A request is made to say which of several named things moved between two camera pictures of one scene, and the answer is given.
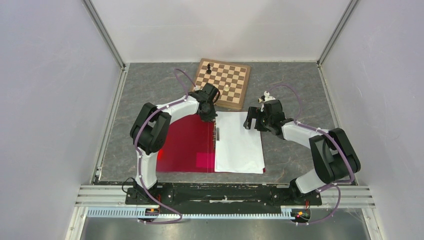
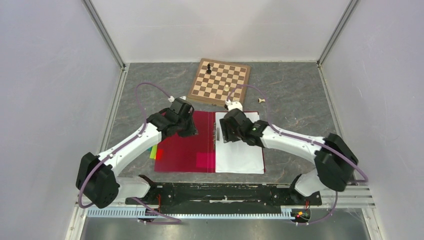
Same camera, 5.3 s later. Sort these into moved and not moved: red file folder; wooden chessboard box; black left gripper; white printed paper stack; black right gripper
Moved: black left gripper; black right gripper
Not moved: wooden chessboard box; white printed paper stack; red file folder
